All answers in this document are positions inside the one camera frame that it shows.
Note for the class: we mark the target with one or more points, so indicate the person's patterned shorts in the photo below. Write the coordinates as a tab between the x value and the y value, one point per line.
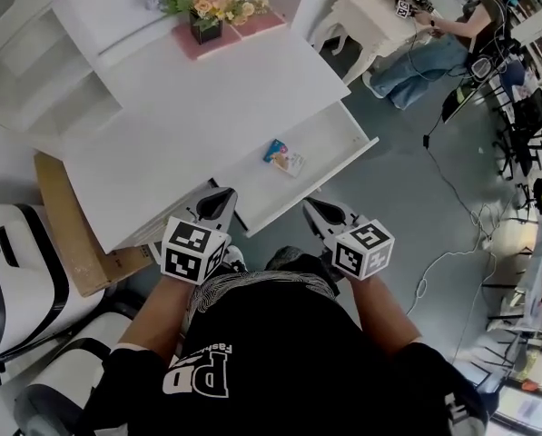
216	289

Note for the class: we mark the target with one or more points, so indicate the white and black robot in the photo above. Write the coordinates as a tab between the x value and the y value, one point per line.
66	379
21	298

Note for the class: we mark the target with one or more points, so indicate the person's black printed t-shirt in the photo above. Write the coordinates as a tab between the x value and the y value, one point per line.
288	357

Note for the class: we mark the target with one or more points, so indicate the black office chair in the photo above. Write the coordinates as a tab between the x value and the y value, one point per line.
529	116

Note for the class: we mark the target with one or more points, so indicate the person's left shoe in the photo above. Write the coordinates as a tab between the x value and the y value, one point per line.
234	259

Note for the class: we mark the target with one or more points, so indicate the brown cardboard box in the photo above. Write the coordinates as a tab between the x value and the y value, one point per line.
71	234

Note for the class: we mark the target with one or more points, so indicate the small colourful packet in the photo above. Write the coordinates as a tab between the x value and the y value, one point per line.
283	157

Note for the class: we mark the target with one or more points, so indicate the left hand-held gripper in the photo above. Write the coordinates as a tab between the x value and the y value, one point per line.
189	252

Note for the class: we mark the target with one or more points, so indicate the person's right forearm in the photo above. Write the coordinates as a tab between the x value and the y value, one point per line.
384	311

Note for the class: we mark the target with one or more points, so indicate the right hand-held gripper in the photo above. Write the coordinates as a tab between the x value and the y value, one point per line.
366	248

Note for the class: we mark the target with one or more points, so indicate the white drawer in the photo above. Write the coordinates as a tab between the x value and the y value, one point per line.
325	143

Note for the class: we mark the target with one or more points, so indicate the flowers in black pot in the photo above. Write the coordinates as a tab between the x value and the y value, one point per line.
207	12

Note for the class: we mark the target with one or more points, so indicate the blue chair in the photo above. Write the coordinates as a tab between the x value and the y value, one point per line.
520	75

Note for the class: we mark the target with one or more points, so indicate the white desk with shelves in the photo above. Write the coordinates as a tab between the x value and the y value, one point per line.
207	98

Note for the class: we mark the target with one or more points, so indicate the person's left forearm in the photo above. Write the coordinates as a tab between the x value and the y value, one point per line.
157	316

